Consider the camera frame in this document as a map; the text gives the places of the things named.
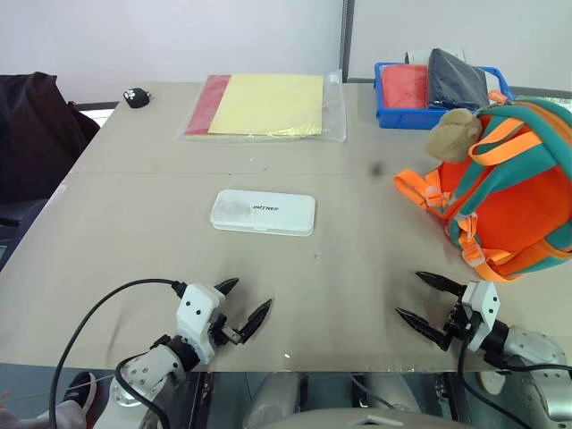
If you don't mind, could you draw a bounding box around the orange and teal backpack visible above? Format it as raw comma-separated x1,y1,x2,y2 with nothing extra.
392,91,572,283

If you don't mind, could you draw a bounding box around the white case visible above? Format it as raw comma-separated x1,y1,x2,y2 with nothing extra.
209,189,317,237

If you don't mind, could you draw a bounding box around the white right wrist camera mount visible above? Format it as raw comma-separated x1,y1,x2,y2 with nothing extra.
459,281,500,352

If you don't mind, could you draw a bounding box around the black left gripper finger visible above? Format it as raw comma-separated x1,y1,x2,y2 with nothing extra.
214,277,240,297
236,298,273,346

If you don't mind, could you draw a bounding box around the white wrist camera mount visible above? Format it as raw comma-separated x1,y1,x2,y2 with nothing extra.
459,281,500,352
174,282,226,365

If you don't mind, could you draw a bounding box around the black paw print gadget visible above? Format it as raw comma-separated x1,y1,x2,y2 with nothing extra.
122,87,155,110

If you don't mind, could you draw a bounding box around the grey robot torso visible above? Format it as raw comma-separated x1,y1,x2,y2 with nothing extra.
191,370,461,429

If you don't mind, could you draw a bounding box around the blue plastic bin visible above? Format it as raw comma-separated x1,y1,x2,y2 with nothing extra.
373,62,515,130

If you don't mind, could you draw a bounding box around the grey vertical pole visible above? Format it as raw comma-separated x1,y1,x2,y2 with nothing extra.
341,0,357,84

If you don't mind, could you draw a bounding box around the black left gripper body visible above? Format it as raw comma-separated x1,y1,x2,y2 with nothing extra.
208,313,245,349

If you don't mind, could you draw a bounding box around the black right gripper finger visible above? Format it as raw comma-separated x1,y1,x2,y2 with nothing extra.
415,271,467,297
393,307,450,350

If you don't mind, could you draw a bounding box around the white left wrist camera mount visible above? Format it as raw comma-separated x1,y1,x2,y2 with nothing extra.
174,282,226,365

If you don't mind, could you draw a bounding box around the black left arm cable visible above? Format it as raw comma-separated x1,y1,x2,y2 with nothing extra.
48,278,185,429

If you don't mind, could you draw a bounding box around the red folded cloth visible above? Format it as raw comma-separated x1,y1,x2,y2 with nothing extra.
381,64,431,111

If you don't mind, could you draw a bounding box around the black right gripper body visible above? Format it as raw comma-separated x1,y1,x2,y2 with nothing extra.
442,287,475,352

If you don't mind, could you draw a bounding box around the yellow paper sheet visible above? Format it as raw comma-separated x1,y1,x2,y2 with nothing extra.
207,72,324,137

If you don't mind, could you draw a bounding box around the black and red shoe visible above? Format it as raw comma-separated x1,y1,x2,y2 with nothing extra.
62,370,102,410

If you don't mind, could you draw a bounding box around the beige plush toy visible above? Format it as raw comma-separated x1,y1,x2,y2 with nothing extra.
424,108,484,163

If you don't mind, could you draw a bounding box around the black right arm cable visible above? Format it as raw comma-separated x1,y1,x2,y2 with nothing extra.
457,330,544,429

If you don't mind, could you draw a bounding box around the white and grey packet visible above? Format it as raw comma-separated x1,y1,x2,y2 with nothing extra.
481,70,505,98

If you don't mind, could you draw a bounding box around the red paper sheet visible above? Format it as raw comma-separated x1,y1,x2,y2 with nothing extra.
183,73,232,137

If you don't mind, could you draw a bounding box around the dark grey fabric pouch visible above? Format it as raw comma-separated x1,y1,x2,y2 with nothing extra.
426,47,492,111

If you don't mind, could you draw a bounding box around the clear plastic bag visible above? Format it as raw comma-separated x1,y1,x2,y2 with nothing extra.
177,70,349,144

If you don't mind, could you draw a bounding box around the black fabric covered chair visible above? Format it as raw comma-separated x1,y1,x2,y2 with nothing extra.
0,71,102,207

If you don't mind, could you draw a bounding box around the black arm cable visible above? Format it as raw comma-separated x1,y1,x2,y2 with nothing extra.
457,330,544,429
48,278,185,429

